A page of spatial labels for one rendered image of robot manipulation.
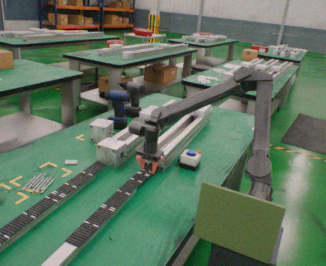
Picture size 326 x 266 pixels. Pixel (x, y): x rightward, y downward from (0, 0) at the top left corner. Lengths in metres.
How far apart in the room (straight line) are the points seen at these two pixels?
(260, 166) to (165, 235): 0.38
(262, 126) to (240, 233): 0.39
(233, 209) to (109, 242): 0.39
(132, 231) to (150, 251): 0.10
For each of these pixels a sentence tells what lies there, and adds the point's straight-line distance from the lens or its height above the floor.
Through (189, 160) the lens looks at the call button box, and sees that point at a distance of 1.36.
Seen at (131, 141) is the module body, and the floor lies 0.86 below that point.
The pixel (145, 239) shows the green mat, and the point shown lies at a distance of 1.00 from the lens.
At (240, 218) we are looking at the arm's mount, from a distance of 0.94.
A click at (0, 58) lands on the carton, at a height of 0.88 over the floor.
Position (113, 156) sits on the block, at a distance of 1.32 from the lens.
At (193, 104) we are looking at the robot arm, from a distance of 1.21.
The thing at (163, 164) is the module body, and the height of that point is 0.81.
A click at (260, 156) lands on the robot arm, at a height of 1.03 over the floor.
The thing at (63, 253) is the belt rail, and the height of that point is 0.81.
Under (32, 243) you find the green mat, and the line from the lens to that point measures 1.01.
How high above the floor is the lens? 1.45
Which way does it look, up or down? 23 degrees down
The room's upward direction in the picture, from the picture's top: 6 degrees clockwise
